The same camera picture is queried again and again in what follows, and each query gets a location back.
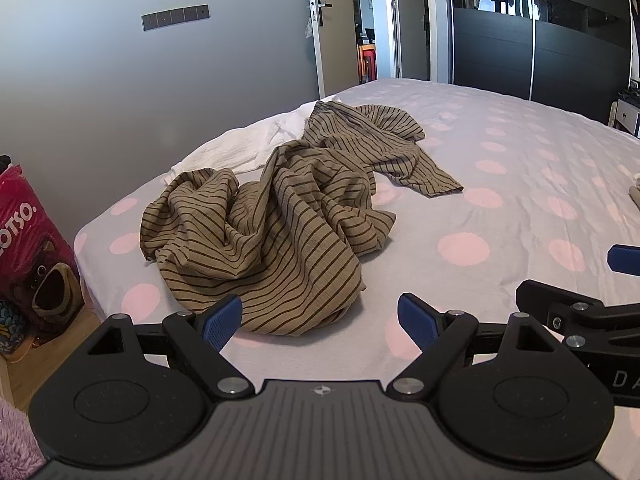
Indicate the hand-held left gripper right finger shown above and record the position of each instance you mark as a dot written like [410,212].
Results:
[417,322]

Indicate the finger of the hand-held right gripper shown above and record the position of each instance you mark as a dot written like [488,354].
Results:
[565,310]
[625,259]

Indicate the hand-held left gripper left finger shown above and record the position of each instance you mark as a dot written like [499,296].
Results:
[222,322]

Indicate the brown striped shirt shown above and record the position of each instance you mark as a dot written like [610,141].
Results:
[280,240]

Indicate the bed with pink dotted sheet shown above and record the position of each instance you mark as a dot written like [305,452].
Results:
[500,185]

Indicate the white drawer cabinet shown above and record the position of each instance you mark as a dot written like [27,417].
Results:
[627,115]

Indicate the white cloth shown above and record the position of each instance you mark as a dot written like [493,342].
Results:
[235,150]

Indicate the brown striped pants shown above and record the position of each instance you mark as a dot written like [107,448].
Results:
[380,145]

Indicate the red bear print bag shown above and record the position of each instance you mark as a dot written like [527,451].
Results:
[40,260]

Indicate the blue patterned bag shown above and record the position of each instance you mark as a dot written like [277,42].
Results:
[10,330]

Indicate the purple fuzzy robe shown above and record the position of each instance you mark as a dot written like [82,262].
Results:
[15,440]

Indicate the black sliding wardrobe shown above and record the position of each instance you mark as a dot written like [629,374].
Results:
[490,45]

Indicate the beige hallway door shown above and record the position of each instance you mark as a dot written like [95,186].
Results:
[412,35]

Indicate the beige room door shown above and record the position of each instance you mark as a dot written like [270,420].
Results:
[340,20]

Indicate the grey wall switch panel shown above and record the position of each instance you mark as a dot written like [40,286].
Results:
[175,16]

